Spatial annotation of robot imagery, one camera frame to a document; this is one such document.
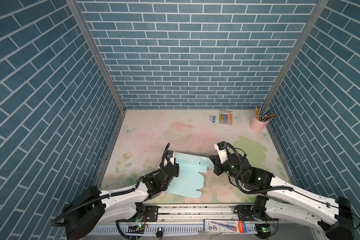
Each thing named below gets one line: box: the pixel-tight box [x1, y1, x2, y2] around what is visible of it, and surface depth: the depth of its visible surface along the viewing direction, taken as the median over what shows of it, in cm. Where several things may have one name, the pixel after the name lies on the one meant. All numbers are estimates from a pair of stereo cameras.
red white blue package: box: [203, 219, 248, 234], surface depth 71 cm
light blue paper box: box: [166, 152, 215, 199], surface depth 80 cm
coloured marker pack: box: [219, 110, 233, 126], surface depth 117 cm
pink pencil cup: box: [249, 116, 269, 132], surface depth 107 cm
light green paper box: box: [233, 136, 268, 166], surface depth 104 cm
